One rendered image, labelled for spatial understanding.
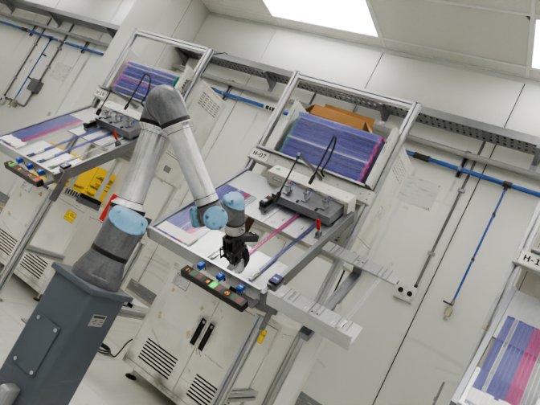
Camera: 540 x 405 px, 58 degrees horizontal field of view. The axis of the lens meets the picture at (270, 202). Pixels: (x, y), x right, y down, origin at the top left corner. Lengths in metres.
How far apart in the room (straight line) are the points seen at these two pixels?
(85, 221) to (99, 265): 1.64
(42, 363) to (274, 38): 4.21
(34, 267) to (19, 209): 0.46
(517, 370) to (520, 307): 0.36
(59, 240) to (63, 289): 1.67
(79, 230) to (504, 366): 2.34
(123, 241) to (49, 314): 0.29
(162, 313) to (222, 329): 0.36
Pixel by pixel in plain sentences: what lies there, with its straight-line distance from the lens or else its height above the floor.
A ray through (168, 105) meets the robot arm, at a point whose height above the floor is 1.11.
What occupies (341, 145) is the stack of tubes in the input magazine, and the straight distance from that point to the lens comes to 2.55.
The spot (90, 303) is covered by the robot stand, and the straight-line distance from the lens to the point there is 1.48.
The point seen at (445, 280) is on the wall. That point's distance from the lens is 3.79.
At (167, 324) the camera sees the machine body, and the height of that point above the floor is 0.34.
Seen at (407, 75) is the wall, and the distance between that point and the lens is 4.48.
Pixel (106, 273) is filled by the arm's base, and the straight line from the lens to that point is 1.50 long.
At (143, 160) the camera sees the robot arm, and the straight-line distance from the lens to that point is 1.64.
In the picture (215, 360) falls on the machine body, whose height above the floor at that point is 0.33.
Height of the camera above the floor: 0.84
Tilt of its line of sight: 6 degrees up
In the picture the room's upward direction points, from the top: 28 degrees clockwise
